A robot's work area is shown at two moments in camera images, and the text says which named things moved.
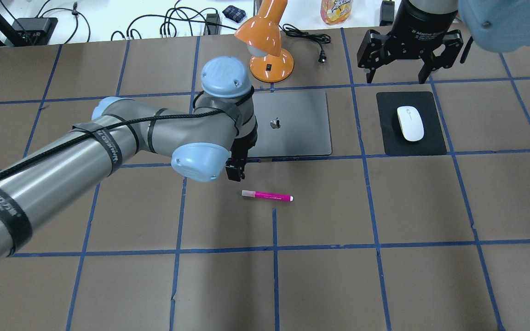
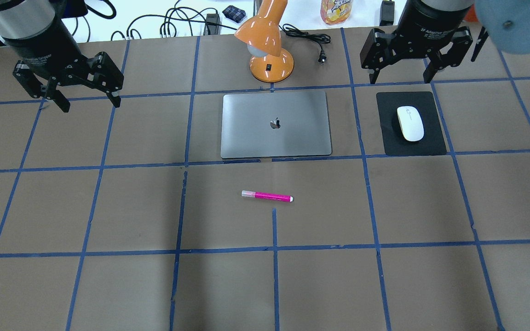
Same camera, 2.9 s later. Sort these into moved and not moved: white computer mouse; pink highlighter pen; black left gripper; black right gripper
Moved: black left gripper
Not moved: white computer mouse; pink highlighter pen; black right gripper
